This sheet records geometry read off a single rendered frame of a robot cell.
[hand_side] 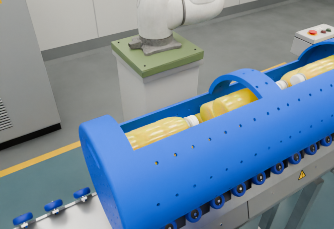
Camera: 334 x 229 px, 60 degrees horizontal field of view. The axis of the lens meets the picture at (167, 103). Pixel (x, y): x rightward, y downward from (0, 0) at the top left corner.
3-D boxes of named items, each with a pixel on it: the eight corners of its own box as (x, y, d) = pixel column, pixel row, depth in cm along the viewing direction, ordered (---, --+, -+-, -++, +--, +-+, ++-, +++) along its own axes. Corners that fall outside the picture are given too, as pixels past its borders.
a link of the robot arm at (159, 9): (133, 28, 135) (128, -22, 121) (170, 22, 139) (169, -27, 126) (143, 42, 123) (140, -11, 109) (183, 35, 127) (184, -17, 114)
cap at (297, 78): (306, 86, 85) (302, 87, 84) (295, 86, 89) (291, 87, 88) (304, 73, 84) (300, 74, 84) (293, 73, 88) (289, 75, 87)
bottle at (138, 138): (126, 174, 61) (199, 142, 69) (120, 145, 59) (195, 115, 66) (116, 160, 67) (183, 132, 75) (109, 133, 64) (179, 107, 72)
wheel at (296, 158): (284, 152, 88) (290, 153, 87) (294, 147, 90) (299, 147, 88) (289, 166, 89) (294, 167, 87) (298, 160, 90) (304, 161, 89)
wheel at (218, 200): (205, 195, 76) (209, 196, 74) (218, 188, 78) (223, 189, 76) (210, 210, 76) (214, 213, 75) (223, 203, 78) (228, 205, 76)
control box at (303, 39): (290, 52, 136) (295, 31, 130) (317, 42, 144) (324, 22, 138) (307, 61, 129) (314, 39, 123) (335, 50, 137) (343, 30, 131)
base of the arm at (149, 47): (123, 41, 136) (121, 30, 133) (165, 32, 144) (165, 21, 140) (136, 58, 123) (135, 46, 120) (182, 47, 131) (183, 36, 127)
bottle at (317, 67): (350, 74, 91) (311, 91, 84) (329, 75, 98) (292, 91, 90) (347, 52, 90) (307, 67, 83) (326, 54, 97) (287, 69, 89)
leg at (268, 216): (255, 228, 172) (280, 155, 134) (262, 224, 174) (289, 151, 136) (262, 236, 168) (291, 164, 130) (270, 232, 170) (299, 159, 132)
